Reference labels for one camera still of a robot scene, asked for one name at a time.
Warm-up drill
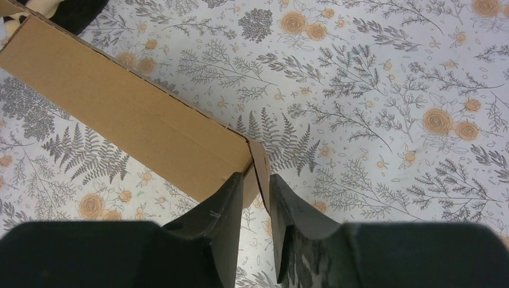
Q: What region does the brown cardboard box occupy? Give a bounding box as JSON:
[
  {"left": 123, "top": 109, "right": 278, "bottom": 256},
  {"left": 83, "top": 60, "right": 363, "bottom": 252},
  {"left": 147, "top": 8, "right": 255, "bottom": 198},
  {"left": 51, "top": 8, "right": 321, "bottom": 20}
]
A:
[{"left": 1, "top": 1, "right": 270, "bottom": 207}]

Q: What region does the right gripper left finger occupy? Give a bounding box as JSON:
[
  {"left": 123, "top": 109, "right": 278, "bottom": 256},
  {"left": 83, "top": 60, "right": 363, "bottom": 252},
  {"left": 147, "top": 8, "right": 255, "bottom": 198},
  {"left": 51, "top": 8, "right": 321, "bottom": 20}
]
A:
[{"left": 1, "top": 172, "right": 243, "bottom": 287}]

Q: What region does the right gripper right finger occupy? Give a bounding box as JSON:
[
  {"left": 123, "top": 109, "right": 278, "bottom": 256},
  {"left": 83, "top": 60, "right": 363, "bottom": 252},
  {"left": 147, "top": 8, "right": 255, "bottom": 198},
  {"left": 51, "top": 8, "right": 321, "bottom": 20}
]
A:
[{"left": 270, "top": 174, "right": 508, "bottom": 287}]

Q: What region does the black floral plush blanket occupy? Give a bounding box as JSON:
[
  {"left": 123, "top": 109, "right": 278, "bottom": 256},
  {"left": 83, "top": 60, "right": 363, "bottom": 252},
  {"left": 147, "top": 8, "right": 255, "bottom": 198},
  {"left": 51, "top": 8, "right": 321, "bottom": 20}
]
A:
[{"left": 19, "top": 0, "right": 109, "bottom": 35}]

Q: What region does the floral patterned table mat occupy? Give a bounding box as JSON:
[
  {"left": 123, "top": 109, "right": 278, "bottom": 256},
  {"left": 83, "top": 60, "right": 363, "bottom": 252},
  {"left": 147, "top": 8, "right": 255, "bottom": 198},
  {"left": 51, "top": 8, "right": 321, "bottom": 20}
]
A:
[{"left": 1, "top": 1, "right": 508, "bottom": 287}]

